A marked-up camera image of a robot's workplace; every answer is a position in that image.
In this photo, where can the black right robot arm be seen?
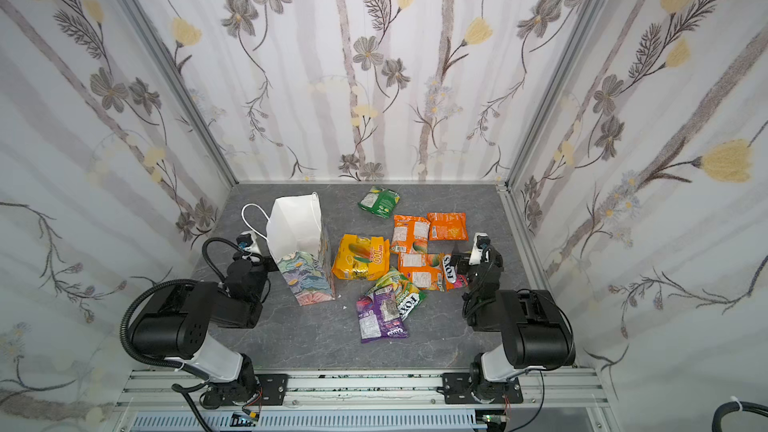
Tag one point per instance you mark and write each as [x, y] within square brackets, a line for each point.
[535, 333]

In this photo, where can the colourful Fox's candy bag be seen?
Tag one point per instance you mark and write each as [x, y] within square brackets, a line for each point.
[449, 278]

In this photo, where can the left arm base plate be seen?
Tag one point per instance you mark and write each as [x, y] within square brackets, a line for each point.
[272, 389]

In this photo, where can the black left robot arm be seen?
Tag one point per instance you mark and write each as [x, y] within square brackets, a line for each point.
[167, 326]

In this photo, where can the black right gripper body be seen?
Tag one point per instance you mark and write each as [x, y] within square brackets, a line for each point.
[466, 260]

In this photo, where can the green Fox's candy bag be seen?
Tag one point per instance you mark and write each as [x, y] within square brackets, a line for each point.
[407, 295]

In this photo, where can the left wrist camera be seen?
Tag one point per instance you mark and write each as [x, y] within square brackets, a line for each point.
[247, 242]

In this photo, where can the purple Fox's candy bag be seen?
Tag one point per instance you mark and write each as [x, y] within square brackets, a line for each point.
[379, 317]

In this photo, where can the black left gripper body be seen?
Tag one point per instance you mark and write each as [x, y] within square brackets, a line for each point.
[264, 258]

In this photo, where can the floral white paper bag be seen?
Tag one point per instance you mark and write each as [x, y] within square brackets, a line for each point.
[297, 241]

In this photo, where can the orange mango candy bag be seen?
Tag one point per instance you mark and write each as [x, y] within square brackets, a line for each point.
[410, 235]
[425, 271]

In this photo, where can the white vented cable duct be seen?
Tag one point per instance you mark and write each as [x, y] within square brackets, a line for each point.
[350, 420]

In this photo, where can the green snack packet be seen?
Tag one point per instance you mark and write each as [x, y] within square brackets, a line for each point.
[380, 202]

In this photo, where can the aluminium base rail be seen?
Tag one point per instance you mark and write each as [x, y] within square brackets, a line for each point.
[566, 399]

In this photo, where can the small orange snack packet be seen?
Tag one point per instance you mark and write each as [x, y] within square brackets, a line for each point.
[447, 226]

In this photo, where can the orange mango candy bag upper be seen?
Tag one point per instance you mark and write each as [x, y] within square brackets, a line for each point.
[410, 235]

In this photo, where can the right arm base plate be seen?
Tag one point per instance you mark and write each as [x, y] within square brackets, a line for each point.
[466, 389]

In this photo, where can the yellow 100 candy bag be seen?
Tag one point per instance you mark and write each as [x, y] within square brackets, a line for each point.
[362, 258]

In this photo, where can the orange mango candy bag lower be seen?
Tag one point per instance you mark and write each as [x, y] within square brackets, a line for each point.
[425, 271]

